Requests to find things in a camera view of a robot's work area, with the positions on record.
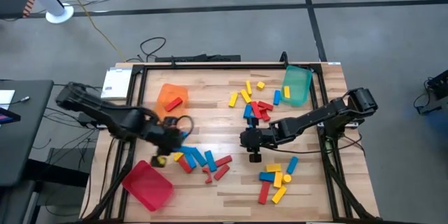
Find black desk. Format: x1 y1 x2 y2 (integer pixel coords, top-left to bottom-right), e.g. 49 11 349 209
0 79 55 188

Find white sheet on desk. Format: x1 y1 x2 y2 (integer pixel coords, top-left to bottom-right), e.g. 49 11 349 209
0 89 17 111

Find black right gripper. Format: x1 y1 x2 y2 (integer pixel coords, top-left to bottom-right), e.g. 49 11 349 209
239 121 281 164

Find long yellow hanging cable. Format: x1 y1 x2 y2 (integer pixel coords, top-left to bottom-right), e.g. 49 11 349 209
55 0 127 62

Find red translucent plastic bin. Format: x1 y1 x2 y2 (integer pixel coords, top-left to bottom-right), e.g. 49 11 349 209
120 160 175 213

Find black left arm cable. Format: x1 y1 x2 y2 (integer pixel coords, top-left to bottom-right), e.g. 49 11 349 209
174 114 195 139

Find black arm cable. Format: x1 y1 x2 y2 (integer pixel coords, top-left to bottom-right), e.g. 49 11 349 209
269 133 365 155
174 114 195 139

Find red wooden block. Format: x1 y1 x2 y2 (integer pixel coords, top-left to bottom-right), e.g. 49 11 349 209
257 100 275 112
214 154 234 168
213 163 231 182
258 180 272 206
177 155 194 174
164 96 184 113
250 101 263 120

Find silver tipped desk cable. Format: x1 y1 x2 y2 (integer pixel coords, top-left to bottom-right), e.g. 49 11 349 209
9 96 31 106

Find black power strip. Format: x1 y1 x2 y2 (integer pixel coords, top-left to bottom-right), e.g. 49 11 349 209
154 53 242 63

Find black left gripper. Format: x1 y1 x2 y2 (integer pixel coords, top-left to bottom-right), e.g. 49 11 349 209
149 115 186 169

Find dark tablet screen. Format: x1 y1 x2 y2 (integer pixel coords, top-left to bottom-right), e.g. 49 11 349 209
0 107 22 125

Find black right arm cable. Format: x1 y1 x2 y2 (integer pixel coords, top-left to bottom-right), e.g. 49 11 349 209
269 133 365 155

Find looped black floor cable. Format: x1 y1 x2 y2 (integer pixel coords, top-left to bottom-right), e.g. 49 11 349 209
139 36 168 62

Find orange translucent plastic bin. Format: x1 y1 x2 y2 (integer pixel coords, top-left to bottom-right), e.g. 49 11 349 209
153 83 190 122

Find teal translucent plastic bin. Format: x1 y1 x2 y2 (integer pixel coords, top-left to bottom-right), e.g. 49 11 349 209
279 64 314 107

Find black equipment with cables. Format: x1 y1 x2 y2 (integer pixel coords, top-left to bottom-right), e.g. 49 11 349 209
414 69 448 116

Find white paper box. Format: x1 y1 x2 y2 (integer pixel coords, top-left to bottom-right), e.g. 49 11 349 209
100 66 134 101

